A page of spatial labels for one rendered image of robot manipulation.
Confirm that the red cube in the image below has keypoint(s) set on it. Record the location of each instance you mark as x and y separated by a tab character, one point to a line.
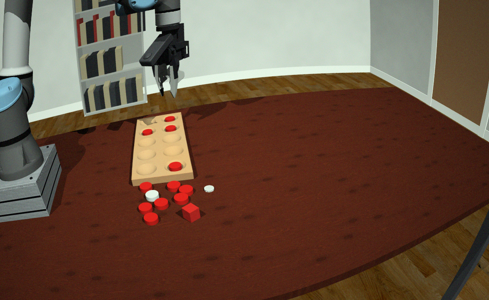
191	212

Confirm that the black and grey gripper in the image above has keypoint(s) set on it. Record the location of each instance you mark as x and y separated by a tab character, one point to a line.
175	51

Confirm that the tan tray with round pockets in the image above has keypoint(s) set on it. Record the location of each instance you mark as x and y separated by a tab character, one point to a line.
153	153

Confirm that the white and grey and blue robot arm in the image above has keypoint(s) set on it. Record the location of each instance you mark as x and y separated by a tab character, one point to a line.
20	155

